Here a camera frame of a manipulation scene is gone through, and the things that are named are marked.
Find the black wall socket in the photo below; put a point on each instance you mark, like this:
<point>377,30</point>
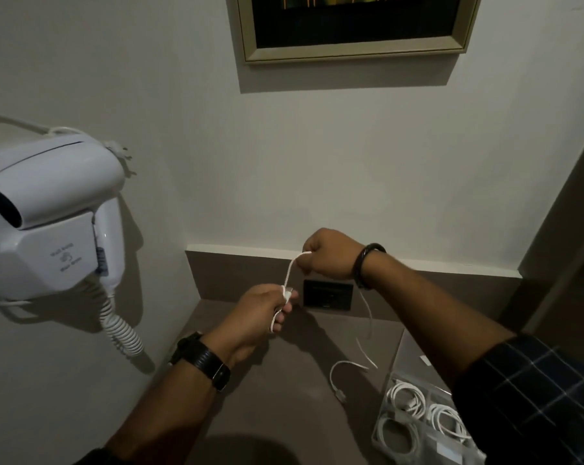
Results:
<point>328,295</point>

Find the person's left fingers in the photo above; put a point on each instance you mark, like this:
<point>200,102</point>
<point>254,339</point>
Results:
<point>286,307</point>

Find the white hair dryer holder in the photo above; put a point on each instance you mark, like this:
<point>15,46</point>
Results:
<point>45,261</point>

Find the person's left hand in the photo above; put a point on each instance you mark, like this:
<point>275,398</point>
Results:
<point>246,319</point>

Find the dark plaid shirt sleeve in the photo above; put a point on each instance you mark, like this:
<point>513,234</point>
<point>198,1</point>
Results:
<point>529,401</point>

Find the person's left forearm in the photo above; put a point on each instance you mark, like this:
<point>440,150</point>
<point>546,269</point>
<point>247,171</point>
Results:
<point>171,406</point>

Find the white wall hair dryer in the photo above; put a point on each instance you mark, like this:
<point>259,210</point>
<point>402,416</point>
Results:
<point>54,179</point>

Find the clear plastic box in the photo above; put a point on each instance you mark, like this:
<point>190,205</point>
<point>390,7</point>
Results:
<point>418,368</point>

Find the person's right fingers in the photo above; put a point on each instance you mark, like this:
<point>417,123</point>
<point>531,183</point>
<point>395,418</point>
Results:
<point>309,259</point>

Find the person's right forearm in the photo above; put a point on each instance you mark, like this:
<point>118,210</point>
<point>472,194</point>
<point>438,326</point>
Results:
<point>427,314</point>

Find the framed dark picture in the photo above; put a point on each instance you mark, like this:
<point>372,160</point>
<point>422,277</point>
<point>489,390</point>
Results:
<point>355,24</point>

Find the person's right hand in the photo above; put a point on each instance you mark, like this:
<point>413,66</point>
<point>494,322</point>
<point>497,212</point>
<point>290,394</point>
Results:
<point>333,254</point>

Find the black wristwatch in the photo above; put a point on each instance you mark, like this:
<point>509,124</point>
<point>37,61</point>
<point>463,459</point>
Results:
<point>202,358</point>

